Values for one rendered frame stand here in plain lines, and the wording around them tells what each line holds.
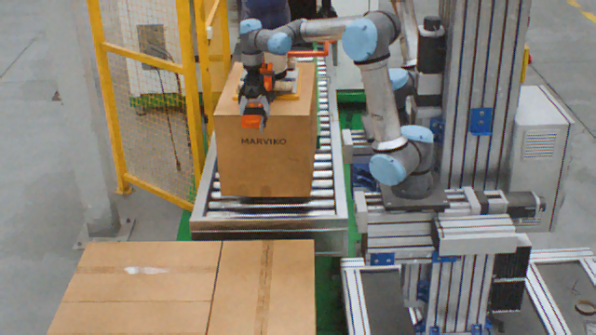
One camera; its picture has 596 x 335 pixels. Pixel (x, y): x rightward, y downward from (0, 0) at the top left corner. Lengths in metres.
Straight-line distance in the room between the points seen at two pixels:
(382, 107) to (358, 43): 0.22
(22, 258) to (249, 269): 1.68
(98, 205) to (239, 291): 1.47
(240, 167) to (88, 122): 1.08
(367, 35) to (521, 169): 0.86
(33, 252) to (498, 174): 2.65
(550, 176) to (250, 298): 1.22
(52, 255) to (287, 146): 1.73
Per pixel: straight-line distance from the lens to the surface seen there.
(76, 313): 2.81
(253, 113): 2.52
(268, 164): 2.96
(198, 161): 3.79
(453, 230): 2.39
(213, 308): 2.70
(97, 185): 3.94
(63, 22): 3.58
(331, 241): 3.11
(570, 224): 4.30
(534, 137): 2.55
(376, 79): 2.13
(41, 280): 3.95
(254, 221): 3.05
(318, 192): 3.33
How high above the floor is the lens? 2.31
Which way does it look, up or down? 30 degrees down
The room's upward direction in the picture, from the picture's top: 2 degrees counter-clockwise
